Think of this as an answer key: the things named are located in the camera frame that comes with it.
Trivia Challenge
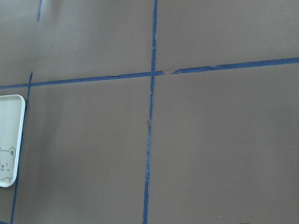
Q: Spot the white bear tray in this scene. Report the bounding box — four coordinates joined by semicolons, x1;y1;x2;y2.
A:
0;94;26;188

